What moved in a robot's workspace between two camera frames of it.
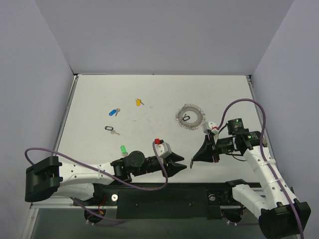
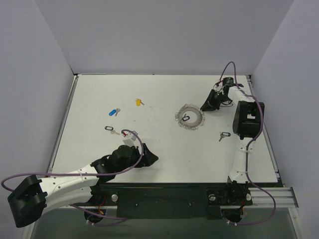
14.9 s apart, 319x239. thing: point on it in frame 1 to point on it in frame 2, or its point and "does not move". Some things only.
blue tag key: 113,111 does not move
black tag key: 186,117 does not move
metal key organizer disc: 201,118 does not move
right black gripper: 213,148 to 215,98
